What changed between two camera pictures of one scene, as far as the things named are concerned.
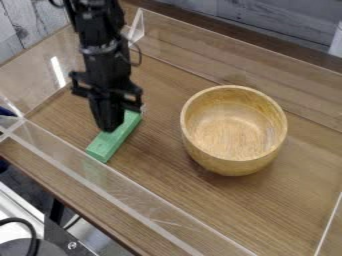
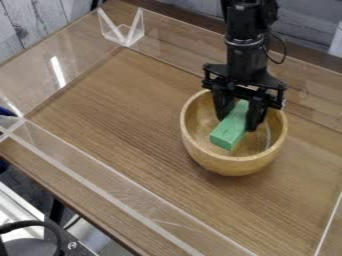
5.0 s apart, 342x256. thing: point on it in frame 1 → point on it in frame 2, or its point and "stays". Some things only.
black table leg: [56, 214] stays
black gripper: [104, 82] → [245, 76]
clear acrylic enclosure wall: [230, 170] stays
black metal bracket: [64, 239] stays
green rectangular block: [108, 140] → [231, 128]
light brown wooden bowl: [233, 129] stays
